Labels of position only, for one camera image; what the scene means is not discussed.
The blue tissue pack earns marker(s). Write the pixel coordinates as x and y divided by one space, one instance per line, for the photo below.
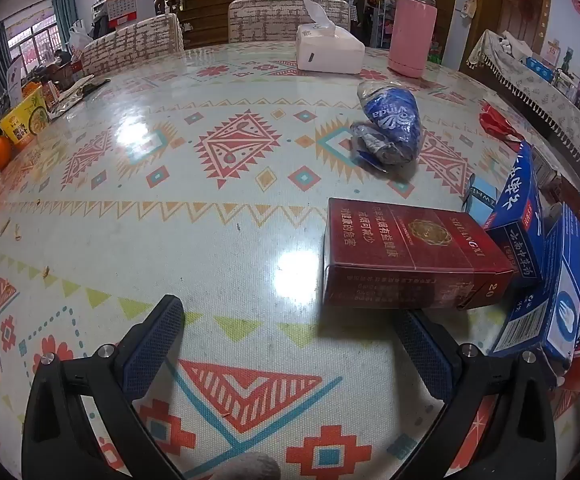
540 68

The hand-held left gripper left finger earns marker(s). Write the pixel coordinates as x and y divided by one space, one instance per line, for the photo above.
149 352

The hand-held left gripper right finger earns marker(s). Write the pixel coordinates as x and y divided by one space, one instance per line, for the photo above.
427 356

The red cigarette box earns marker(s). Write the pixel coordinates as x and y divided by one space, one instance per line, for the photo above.
400 245

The white plastic bag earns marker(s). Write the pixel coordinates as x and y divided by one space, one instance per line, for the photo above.
79 37

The patterned tablecloth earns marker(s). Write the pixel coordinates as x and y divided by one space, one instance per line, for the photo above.
169 240

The pink thermos bottle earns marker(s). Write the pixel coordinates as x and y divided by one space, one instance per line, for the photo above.
412 35

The silver foil snack packet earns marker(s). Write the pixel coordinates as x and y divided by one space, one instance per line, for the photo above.
69 102

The white storage rack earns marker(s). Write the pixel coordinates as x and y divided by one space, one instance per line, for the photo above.
380 25

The yellow instant noodle cup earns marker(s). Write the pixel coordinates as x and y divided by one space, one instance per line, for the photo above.
22 120

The window with red decorations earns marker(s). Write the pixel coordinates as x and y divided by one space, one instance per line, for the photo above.
32 40

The wooden staircase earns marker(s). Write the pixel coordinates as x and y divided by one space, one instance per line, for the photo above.
209 0

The white tissue box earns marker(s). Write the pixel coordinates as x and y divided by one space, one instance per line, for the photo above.
327 52

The small blue white box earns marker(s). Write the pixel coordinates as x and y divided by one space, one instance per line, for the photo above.
480 195

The crumpled red wrapper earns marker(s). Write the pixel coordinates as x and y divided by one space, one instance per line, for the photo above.
495 122

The blue cardboard box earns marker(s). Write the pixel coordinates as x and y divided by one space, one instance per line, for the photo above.
555 280
520 210

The person's left hand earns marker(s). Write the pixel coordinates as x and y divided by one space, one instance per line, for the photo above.
252 467

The leaf print sideboard cloth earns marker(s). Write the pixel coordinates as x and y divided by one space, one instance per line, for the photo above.
530 90

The blue tissue packet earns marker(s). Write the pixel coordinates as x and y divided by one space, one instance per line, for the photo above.
395 120

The woven fabric dining chair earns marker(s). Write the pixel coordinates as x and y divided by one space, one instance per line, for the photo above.
265 20
129 40

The wooden door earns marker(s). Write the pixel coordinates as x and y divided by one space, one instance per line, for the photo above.
522 5

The white cloth bundle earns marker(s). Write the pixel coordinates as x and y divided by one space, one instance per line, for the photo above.
516 44

